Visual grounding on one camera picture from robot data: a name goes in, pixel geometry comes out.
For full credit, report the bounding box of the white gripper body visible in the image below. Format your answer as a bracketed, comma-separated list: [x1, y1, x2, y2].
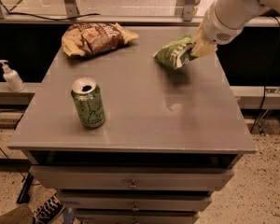
[202, 1, 244, 45]

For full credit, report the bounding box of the green jalapeno chip bag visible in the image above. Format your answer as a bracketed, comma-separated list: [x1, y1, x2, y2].
[153, 34, 195, 70]

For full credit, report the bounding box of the brown chip bag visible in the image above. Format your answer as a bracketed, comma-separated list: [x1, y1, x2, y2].
[62, 23, 138, 57]

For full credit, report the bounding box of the black white sneaker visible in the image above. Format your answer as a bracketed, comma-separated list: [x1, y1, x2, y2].
[33, 195, 64, 224]

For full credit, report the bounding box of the tan trouser leg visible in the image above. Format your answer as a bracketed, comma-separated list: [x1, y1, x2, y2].
[0, 204, 33, 224]

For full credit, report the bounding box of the middle grey drawer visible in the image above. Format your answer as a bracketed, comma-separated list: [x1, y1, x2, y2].
[58, 192, 212, 212]

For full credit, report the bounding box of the top grey drawer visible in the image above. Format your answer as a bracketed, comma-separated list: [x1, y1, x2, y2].
[30, 166, 233, 191]

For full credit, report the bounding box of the black cable on ledge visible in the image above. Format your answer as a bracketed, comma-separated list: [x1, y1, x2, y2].
[0, 0, 101, 21]

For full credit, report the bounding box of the grey drawer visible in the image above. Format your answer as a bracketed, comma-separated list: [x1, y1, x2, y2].
[58, 192, 212, 212]
[75, 211, 198, 224]
[30, 166, 233, 191]

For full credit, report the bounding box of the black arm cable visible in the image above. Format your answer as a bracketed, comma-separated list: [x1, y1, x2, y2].
[249, 15, 280, 133]

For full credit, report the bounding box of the bottom grey drawer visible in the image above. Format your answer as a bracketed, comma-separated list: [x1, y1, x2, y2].
[75, 211, 198, 224]

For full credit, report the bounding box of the green soda can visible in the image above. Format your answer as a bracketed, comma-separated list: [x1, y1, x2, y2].
[71, 77, 105, 129]

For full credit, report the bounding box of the white pump bottle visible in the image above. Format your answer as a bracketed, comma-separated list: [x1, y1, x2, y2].
[0, 60, 24, 91]

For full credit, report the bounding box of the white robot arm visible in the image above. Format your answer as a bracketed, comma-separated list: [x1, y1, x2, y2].
[191, 0, 280, 57]

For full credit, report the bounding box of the black floor cable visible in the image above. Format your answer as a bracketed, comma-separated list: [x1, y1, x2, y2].
[0, 109, 34, 185]

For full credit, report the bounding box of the grey drawer cabinet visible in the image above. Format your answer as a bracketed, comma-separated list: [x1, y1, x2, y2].
[7, 26, 258, 224]

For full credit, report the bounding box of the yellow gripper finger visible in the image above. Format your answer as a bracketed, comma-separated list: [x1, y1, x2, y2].
[193, 24, 203, 43]
[190, 38, 217, 57]

